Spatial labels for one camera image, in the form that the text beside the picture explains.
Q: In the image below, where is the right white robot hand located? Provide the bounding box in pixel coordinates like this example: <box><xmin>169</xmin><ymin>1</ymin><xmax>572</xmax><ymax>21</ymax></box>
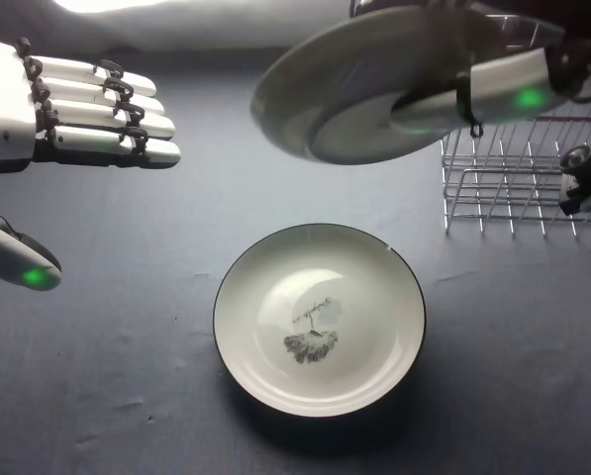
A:
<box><xmin>391</xmin><ymin>0</ymin><xmax>591</xmax><ymax>140</ymax></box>

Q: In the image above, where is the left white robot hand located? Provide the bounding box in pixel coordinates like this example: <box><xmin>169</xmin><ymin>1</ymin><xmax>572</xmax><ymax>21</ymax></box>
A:
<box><xmin>0</xmin><ymin>37</ymin><xmax>182</xmax><ymax>293</ymax></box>

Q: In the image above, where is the white plate grey underside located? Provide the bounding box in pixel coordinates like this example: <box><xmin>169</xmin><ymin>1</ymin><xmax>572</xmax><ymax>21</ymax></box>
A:
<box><xmin>249</xmin><ymin>4</ymin><xmax>568</xmax><ymax>167</ymax></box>

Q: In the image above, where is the white plate black rim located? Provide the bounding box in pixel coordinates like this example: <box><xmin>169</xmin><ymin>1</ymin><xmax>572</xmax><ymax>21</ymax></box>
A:
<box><xmin>212</xmin><ymin>223</ymin><xmax>428</xmax><ymax>422</ymax></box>

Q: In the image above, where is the metal wire dish rack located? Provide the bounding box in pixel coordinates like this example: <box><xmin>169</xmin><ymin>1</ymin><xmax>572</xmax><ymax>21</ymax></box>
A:
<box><xmin>441</xmin><ymin>14</ymin><xmax>591</xmax><ymax>237</ymax></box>

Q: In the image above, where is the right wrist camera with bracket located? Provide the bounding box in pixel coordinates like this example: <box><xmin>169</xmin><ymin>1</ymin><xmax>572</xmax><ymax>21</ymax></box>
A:
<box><xmin>557</xmin><ymin>138</ymin><xmax>591</xmax><ymax>217</ymax></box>

